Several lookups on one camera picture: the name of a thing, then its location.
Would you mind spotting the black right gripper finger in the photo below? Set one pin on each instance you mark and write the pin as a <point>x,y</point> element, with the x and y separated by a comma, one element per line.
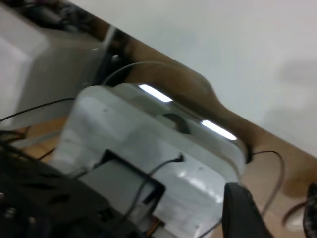
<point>240,213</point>

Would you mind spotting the black equipment block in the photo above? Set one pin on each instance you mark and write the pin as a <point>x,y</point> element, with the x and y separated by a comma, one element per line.
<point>49,198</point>

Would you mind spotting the metal table leg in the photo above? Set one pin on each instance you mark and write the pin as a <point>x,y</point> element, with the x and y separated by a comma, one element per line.
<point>110,49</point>

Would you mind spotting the grey cabinet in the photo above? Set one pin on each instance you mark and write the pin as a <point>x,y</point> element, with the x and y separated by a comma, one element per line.
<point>37,74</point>

